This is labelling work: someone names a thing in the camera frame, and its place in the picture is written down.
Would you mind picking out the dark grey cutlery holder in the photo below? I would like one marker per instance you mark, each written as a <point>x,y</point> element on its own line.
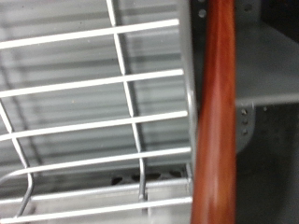
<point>267,62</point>

